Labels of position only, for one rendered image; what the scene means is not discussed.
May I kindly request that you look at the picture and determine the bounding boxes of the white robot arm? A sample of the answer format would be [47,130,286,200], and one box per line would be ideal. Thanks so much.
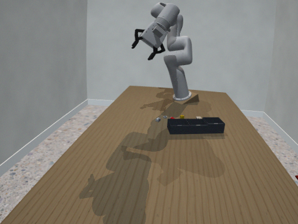
[151,2,193,101]

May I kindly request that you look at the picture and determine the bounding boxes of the dark grey rack of three bins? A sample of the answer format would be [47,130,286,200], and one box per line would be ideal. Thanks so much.
[167,117,225,135]

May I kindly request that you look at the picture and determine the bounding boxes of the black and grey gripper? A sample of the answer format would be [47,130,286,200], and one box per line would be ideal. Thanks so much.
[132,22,167,60]

